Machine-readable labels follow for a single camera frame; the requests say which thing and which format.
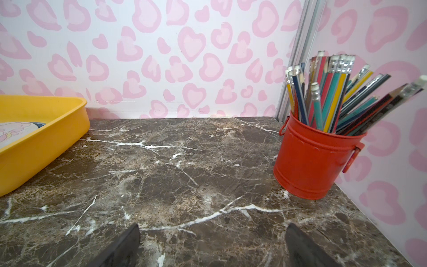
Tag yellow plastic storage box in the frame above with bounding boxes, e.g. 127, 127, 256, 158
1, 95, 90, 196

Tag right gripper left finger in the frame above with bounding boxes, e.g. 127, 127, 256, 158
87, 223, 141, 267

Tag red pencil cup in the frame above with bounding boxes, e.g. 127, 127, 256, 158
273, 114, 366, 200

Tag pale pink coaster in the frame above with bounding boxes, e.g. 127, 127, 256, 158
0, 122, 39, 149

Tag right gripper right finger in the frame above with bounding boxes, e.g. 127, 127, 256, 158
285, 223, 341, 267

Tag blue cartoon coaster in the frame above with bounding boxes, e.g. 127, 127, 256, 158
33, 122, 45, 128

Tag coloured pencils bundle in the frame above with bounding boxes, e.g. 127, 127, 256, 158
284, 51, 427, 136

